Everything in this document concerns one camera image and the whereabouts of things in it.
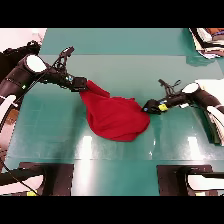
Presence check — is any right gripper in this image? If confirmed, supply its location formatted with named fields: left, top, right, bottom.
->
left=142, top=98, right=169, bottom=115

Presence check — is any white garment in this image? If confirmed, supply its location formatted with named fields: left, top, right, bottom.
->
left=194, top=77, right=224, bottom=101

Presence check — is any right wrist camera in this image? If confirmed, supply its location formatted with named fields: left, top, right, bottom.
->
left=157, top=78, right=183, bottom=98

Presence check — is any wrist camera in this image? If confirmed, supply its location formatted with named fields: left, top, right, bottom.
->
left=52, top=45, right=76, bottom=73
left=157, top=78, right=183, bottom=98

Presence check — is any red T-shirt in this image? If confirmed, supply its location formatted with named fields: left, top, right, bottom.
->
left=79, top=79, right=152, bottom=143

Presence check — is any heap of clothes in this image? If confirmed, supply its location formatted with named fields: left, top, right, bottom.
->
left=187, top=27, right=224, bottom=61

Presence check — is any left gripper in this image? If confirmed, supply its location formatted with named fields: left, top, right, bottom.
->
left=68, top=75, right=90, bottom=94

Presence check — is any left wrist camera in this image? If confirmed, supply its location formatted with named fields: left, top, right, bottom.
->
left=52, top=45, right=76, bottom=73

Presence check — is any black cable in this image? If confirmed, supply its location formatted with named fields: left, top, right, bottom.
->
left=0, top=156, right=39, bottom=197

